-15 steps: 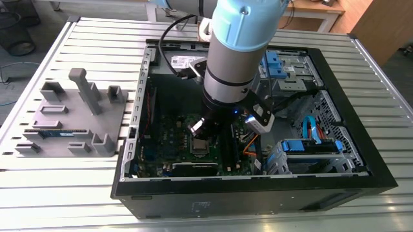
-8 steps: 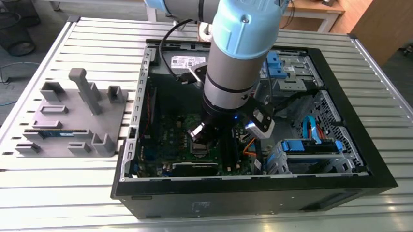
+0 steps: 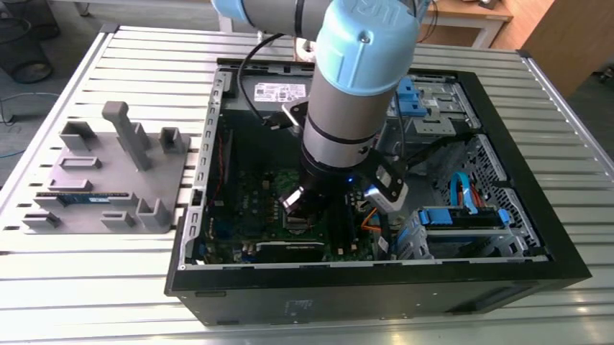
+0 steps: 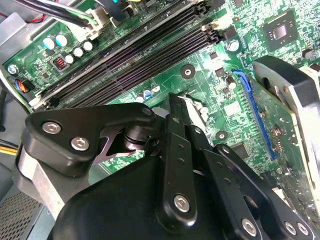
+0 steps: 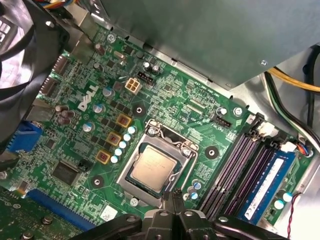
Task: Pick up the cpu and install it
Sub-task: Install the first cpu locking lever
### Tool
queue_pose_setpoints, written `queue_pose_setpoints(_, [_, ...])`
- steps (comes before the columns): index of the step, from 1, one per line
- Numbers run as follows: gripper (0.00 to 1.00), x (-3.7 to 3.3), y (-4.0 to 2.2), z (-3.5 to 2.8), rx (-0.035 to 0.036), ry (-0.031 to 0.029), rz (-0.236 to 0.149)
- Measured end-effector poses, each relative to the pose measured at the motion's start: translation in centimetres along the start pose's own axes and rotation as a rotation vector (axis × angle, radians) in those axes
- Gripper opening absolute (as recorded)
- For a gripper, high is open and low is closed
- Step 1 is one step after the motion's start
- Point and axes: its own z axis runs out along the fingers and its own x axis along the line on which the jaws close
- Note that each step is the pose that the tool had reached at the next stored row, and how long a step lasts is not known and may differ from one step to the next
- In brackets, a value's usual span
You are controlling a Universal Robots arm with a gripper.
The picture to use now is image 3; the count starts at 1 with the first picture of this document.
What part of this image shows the metal socket cover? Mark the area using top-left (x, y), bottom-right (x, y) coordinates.
top-left (284, 215), bottom-right (314, 234)

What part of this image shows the green motherboard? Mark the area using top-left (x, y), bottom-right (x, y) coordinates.
top-left (200, 157), bottom-right (380, 263)

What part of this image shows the black graphics card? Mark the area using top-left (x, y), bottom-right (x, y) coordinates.
top-left (253, 240), bottom-right (326, 263)

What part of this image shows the grey power supply unit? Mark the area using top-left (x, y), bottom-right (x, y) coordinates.
top-left (222, 75), bottom-right (313, 161)

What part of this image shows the hard disk in blue carrier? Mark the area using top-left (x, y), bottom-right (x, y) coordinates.
top-left (417, 207), bottom-right (509, 229)

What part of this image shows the black PC case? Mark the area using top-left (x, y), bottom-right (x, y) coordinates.
top-left (164, 57), bottom-right (592, 327)

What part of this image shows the blue plastic drive latch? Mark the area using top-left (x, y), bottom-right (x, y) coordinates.
top-left (396, 78), bottom-right (428, 118)

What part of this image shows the metal optical drive cage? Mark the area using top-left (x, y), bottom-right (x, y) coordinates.
top-left (382, 75), bottom-right (480, 155)

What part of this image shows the metal disk bay cage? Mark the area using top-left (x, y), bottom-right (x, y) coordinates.
top-left (392, 208), bottom-right (547, 262)

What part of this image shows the grey parts rack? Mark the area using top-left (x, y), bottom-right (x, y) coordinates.
top-left (18, 101), bottom-right (192, 235)

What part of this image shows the blue RAM stick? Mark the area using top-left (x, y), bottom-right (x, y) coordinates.
top-left (39, 192), bottom-right (128, 206)

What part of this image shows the wooden cabinet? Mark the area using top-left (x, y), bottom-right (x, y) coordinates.
top-left (491, 0), bottom-right (614, 101)

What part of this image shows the orange wire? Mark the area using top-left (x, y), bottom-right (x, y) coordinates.
top-left (358, 211), bottom-right (386, 233)

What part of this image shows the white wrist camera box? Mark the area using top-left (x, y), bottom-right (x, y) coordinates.
top-left (361, 152), bottom-right (409, 213)

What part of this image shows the black cable bundle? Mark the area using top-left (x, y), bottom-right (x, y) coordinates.
top-left (405, 132), bottom-right (476, 170)

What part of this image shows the blue wire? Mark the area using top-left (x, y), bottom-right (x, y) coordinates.
top-left (448, 172), bottom-right (480, 216)

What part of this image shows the red wire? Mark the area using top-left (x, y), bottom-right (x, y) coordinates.
top-left (471, 183), bottom-right (488, 210)

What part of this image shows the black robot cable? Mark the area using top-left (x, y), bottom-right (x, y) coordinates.
top-left (237, 32), bottom-right (288, 127)

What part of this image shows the wooden desk white frame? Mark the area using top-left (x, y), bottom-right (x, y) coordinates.
top-left (416, 0), bottom-right (513, 50)

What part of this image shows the pale floor cable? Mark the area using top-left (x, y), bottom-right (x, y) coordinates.
top-left (0, 91), bottom-right (61, 125)

